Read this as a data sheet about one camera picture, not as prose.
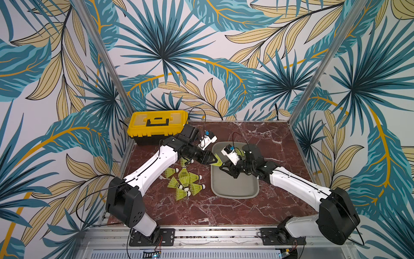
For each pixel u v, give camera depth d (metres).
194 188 0.84
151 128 0.95
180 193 0.83
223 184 0.88
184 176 0.93
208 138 0.70
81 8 0.67
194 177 0.90
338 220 0.42
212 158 0.75
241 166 0.70
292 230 0.62
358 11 0.69
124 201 0.42
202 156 0.68
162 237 0.73
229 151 0.70
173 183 0.87
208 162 0.70
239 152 0.72
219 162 0.77
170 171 0.90
